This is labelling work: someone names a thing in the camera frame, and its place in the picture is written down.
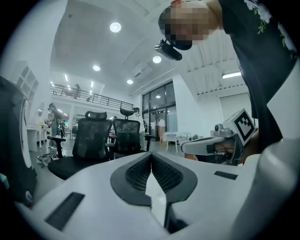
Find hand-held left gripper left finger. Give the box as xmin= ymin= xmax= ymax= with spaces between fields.
xmin=32 ymin=151 xmax=169 ymax=240

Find white table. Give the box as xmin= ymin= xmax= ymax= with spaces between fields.
xmin=164 ymin=131 xmax=192 ymax=152

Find black head-mounted camera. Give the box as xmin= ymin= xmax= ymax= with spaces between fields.
xmin=154 ymin=39 xmax=183 ymax=61

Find person's right forearm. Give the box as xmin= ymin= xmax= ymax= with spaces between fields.
xmin=243 ymin=128 xmax=260 ymax=162

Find white window blind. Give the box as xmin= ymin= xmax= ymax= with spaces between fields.
xmin=219 ymin=92 xmax=253 ymax=122

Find white arched wall cabinet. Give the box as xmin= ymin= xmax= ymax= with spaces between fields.
xmin=11 ymin=60 xmax=39 ymax=101

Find white vanity desk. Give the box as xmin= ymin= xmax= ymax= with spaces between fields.
xmin=26 ymin=123 xmax=49 ymax=152

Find long ceiling tube light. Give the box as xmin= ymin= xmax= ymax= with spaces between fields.
xmin=221 ymin=72 xmax=242 ymax=79

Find person's black floral t-shirt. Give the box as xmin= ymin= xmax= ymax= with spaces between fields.
xmin=217 ymin=0 xmax=300 ymax=146

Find ceiling air conditioner vent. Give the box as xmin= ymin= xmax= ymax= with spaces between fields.
xmin=132 ymin=62 xmax=153 ymax=78

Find black framed glass doors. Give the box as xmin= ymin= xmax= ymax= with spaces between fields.
xmin=142 ymin=81 xmax=178 ymax=141

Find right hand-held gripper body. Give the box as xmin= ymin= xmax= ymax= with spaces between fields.
xmin=212 ymin=108 xmax=258 ymax=166

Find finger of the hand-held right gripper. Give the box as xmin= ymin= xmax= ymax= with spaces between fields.
xmin=181 ymin=137 xmax=215 ymax=156

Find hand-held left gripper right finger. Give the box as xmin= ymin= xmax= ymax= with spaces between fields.
xmin=151 ymin=151 xmax=244 ymax=235

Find person's head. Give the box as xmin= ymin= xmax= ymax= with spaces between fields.
xmin=158 ymin=0 xmax=223 ymax=50

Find black cabinet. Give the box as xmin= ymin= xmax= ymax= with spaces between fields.
xmin=0 ymin=76 xmax=38 ymax=204

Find tangle of floor cables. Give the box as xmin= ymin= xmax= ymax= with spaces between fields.
xmin=36 ymin=151 xmax=58 ymax=168

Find black balcony railing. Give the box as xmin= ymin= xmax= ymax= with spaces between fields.
xmin=50 ymin=83 xmax=134 ymax=111

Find black mesh office chair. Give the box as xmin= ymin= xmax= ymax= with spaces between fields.
xmin=112 ymin=107 xmax=155 ymax=160
xmin=48 ymin=111 xmax=115 ymax=180

